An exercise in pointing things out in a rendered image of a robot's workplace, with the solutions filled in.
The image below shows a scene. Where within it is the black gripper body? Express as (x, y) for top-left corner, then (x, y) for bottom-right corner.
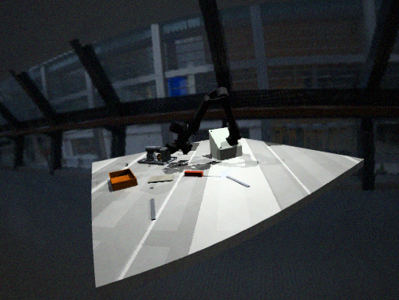
(165, 134), (190, 153)

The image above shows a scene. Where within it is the orange open tray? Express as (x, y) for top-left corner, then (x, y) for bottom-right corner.
(108, 169), (137, 191)

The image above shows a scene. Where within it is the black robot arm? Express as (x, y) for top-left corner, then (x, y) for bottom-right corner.
(169, 87), (242, 154)

